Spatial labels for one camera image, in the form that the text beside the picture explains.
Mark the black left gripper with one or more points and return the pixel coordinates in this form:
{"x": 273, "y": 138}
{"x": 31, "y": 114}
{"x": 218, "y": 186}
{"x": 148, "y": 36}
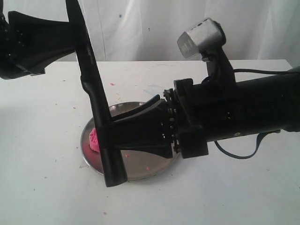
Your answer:
{"x": 50, "y": 40}

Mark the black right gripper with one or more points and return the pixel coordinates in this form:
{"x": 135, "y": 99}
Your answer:
{"x": 206, "y": 112}

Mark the black knife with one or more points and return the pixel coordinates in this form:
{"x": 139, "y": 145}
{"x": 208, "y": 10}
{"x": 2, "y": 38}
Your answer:
{"x": 112, "y": 162}

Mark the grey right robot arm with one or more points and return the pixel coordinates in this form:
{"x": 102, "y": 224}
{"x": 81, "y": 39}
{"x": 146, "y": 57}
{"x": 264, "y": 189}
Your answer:
{"x": 271, "y": 104}

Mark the pink play dough lump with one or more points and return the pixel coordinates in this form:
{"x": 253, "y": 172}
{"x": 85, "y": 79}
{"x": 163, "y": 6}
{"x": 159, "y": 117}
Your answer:
{"x": 93, "y": 141}

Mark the round steel plate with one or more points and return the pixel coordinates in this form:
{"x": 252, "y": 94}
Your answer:
{"x": 141, "y": 165}

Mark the white backdrop curtain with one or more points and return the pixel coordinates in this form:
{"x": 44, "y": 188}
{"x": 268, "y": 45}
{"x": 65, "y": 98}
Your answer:
{"x": 134, "y": 30}

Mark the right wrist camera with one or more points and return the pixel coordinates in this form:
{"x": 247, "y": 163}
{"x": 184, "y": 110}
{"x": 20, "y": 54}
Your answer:
{"x": 202, "y": 38}

